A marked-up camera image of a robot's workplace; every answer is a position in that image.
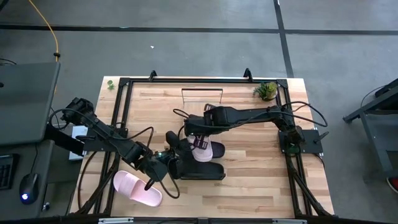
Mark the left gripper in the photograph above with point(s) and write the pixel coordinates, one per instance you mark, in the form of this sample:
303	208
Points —
158	165

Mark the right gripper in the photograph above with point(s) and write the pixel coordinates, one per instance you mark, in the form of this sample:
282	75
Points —
199	126

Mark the black slide sandal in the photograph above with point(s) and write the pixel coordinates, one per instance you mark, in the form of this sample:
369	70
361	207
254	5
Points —
205	171
219	150

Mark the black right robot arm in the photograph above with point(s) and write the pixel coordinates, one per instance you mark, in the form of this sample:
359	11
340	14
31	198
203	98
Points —
248	115

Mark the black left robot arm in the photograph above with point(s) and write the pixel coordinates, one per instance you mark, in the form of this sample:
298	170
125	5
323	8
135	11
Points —
105	133

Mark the potted green plant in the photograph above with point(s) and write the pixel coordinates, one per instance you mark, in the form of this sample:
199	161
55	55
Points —
266	91

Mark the small green plant sprig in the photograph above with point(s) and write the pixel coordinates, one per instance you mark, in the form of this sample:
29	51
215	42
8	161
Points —
110	84

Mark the white box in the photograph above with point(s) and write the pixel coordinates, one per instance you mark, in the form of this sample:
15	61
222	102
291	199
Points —
74	156

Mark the small metal knob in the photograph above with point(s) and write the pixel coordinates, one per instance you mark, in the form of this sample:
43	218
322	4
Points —
46	207

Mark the black computer mouse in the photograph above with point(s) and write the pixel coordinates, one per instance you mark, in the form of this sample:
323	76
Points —
29	186

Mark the black keyboard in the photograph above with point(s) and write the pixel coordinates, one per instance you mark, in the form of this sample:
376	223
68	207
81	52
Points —
6	171

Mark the grey metal stand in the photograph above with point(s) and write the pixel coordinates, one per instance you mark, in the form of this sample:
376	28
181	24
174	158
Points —
373	146

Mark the grey side desk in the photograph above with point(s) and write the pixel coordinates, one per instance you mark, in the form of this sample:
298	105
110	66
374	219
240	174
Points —
25	81

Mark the person's foot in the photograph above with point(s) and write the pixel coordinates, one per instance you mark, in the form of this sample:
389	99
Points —
393	184

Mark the wooden shelf with black frame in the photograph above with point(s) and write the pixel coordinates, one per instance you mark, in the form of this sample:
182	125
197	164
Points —
192	107

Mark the black aluminium table frame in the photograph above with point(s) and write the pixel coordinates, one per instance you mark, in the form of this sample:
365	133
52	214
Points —
186	80

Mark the silver metal bracket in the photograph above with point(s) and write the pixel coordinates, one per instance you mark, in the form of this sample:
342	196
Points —
289	221
115	220

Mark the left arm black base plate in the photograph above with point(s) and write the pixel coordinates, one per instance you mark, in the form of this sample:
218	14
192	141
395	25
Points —
90	146

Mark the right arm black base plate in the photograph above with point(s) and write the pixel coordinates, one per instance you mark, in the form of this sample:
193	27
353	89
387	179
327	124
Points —
311	140

